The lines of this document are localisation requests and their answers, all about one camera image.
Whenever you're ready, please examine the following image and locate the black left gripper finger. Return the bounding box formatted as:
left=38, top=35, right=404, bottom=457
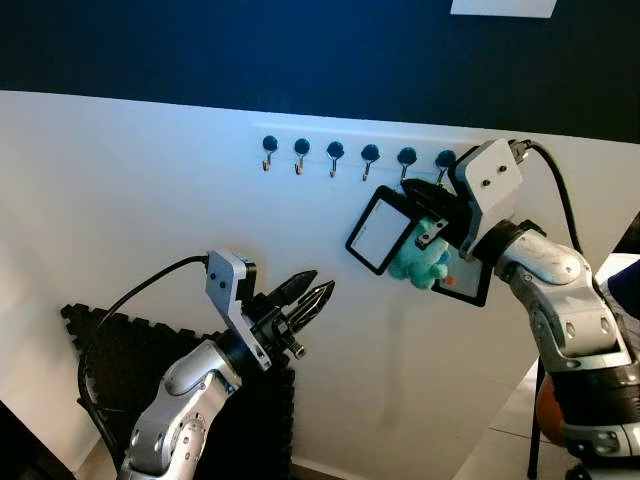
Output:
left=272, top=270, right=319, bottom=306
left=290, top=281, right=337, bottom=329

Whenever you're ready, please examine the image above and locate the black card holder white card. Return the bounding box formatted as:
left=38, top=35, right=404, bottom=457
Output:
left=344, top=185, right=423, bottom=277

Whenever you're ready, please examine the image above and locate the black card holder orange dot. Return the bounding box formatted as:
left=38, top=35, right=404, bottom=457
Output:
left=431, top=248, right=494, bottom=309

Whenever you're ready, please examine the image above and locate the black foam mat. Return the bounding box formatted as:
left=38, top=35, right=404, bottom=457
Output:
left=60, top=303, right=297, bottom=480

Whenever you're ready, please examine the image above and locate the teal plush keychain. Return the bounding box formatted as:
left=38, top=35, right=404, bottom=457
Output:
left=387, top=213, right=452, bottom=292

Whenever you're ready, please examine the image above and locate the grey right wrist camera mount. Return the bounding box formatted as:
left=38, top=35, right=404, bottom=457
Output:
left=452, top=138, right=524, bottom=241

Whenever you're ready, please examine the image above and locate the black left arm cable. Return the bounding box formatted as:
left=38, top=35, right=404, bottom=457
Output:
left=77, top=255, right=211, bottom=446

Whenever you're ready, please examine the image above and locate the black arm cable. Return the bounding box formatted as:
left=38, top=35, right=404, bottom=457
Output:
left=77, top=255, right=211, bottom=446
left=510, top=139, right=583, bottom=256

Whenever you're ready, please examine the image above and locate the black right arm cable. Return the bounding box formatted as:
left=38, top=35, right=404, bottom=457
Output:
left=510, top=139, right=583, bottom=256

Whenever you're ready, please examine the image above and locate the white hook rail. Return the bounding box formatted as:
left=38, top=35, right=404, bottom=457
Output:
left=255, top=124, right=481, bottom=176

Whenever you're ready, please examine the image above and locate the white light switch plate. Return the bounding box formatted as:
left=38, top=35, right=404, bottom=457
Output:
left=450, top=0, right=558, bottom=19

